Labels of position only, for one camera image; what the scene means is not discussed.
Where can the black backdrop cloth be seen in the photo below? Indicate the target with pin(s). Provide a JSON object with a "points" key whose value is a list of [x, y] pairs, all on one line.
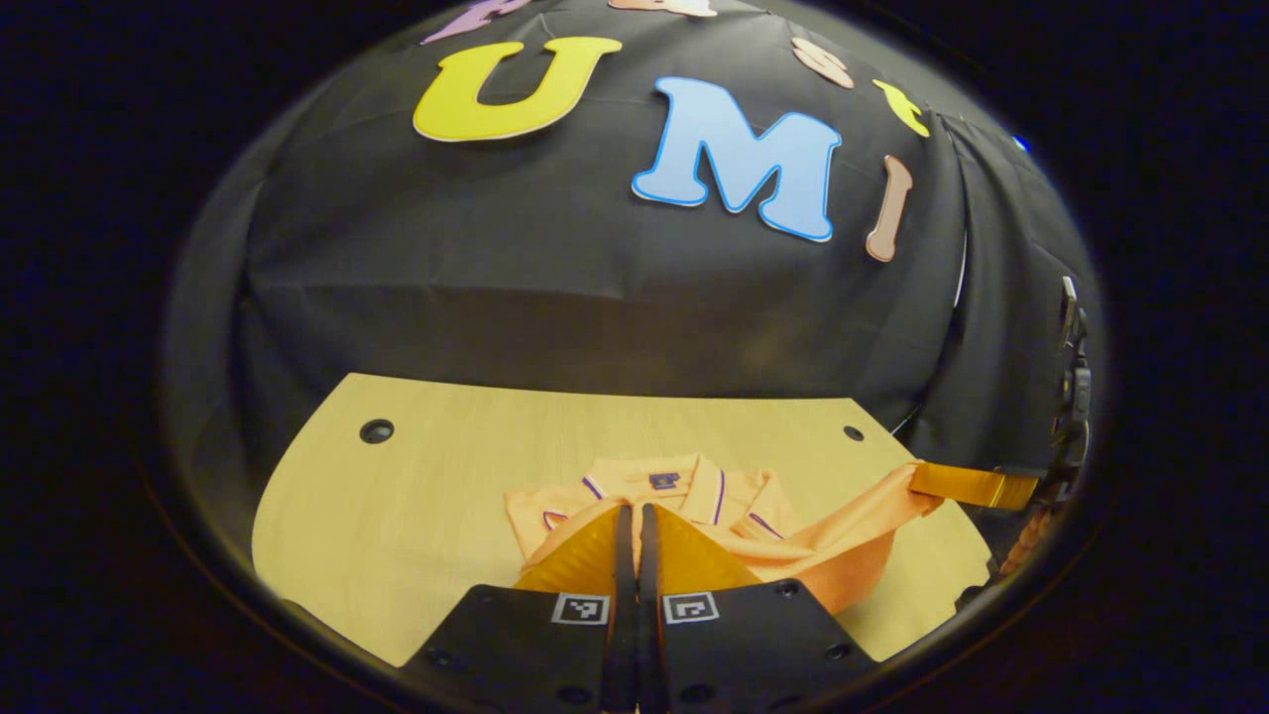
{"points": [[496, 278]]}

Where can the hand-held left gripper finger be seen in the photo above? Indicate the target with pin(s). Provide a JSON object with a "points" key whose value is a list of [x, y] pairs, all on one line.
{"points": [[647, 575], [625, 565]]}

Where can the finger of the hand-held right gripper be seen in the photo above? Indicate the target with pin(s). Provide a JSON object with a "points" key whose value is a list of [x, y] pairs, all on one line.
{"points": [[1029, 540], [972, 486]]}

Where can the orange T-shirt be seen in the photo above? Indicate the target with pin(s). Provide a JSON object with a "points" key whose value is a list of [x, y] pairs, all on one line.
{"points": [[843, 555]]}

